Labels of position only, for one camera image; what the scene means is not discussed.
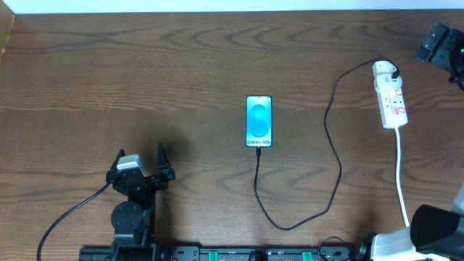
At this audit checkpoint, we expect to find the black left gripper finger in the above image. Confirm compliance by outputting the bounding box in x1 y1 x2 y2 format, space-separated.
109 149 125 175
157 142 173 178

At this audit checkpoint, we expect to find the black charger cable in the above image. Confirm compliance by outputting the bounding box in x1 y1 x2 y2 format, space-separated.
252 57 401 232

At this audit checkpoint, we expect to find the blue Galaxy smartphone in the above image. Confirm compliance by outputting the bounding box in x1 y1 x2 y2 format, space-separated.
246 96 273 148

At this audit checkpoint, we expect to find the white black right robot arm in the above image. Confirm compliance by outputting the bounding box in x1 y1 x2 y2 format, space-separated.
366 24 463 260

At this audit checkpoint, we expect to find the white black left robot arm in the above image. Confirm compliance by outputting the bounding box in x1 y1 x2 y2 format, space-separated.
106 143 175 261

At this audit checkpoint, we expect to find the white charger adapter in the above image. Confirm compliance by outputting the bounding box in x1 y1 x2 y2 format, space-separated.
373 60 402 93

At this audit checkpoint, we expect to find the white power strip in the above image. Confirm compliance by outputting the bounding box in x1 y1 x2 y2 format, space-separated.
376 88 408 129

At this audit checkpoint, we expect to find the black mounting rail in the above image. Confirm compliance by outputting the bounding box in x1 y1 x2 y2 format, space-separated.
78 244 370 261

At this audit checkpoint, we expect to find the white power strip cord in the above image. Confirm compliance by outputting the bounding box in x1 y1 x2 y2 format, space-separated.
394 126 410 228

